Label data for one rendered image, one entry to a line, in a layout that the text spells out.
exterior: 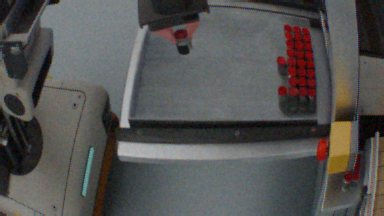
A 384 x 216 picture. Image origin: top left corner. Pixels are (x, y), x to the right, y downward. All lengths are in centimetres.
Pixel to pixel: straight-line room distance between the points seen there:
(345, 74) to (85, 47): 174
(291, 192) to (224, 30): 90
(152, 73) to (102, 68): 119
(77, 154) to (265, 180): 59
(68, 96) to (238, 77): 91
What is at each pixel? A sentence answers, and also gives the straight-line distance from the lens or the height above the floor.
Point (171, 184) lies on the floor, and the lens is 242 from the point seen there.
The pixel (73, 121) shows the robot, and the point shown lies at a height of 28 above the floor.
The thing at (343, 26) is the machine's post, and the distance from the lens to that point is 108.
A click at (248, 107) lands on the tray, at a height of 88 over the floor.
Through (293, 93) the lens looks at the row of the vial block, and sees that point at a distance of 142.
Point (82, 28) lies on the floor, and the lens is 288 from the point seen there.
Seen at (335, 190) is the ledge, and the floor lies 88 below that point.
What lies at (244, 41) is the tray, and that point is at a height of 88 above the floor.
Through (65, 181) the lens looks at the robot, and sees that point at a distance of 216.
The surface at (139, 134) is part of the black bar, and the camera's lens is 144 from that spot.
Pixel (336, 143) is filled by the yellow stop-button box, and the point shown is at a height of 103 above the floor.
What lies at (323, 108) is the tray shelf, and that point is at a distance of 146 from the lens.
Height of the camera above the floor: 208
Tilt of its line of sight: 55 degrees down
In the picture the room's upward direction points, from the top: 12 degrees counter-clockwise
